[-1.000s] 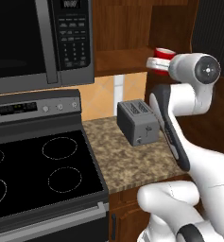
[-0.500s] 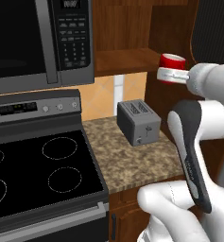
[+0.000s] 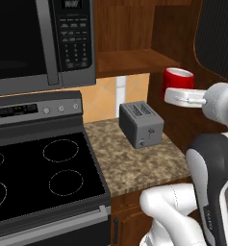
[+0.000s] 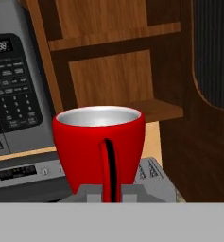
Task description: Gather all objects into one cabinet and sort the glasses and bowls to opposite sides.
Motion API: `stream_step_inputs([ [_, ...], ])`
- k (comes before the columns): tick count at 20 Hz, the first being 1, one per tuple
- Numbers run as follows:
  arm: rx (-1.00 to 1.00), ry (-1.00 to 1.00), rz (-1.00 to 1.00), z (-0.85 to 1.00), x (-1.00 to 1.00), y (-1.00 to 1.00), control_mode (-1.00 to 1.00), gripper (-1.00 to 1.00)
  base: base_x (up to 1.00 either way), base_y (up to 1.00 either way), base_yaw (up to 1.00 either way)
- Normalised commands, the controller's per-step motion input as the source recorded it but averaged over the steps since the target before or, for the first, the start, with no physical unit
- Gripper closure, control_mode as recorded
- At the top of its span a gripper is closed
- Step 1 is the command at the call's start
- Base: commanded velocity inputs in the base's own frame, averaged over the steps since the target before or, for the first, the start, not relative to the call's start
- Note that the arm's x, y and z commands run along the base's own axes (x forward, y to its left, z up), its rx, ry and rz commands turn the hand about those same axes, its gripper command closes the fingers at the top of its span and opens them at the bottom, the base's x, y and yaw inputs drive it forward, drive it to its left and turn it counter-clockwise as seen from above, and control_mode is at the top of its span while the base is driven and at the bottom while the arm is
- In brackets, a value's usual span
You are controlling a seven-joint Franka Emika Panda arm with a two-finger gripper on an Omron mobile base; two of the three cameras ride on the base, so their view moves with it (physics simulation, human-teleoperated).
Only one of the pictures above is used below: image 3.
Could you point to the black stove with hob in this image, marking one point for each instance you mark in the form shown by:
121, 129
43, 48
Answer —
38, 166

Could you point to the red cup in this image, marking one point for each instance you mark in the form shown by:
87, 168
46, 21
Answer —
178, 78

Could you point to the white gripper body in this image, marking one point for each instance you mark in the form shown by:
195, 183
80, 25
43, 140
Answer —
179, 93

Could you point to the black microwave oven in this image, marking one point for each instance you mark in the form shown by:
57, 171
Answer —
19, 38

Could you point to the silver stove knob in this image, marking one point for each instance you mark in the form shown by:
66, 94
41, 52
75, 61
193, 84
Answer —
75, 106
46, 110
61, 109

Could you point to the brown wooden base cabinet door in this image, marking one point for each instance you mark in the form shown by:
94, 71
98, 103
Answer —
131, 221

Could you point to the grey toaster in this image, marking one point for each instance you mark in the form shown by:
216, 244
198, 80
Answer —
144, 125

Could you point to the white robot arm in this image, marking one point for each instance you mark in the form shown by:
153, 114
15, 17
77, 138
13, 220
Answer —
211, 166

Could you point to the wooden cabinet door dark panel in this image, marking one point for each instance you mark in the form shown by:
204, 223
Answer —
179, 41

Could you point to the brown wooden wall cabinet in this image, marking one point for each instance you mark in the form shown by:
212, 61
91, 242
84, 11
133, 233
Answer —
128, 35

